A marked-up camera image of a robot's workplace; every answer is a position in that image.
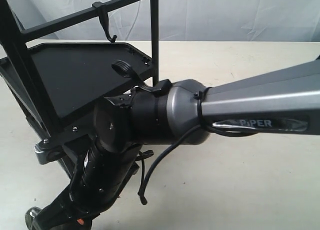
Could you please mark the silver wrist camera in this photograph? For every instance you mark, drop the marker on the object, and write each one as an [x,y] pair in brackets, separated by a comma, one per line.
[49,150]

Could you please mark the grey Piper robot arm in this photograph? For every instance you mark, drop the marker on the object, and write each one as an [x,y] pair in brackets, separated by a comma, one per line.
[136,131]

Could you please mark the black metal shelf rack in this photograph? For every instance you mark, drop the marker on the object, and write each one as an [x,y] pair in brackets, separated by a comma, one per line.
[56,84]

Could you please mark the black plastic hook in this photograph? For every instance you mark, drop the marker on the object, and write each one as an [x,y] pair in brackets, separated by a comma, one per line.
[103,17]

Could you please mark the white backdrop cloth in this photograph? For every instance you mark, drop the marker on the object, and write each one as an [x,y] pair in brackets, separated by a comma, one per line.
[204,20]

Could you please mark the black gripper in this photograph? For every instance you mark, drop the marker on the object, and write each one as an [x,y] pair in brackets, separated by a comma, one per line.
[99,178]

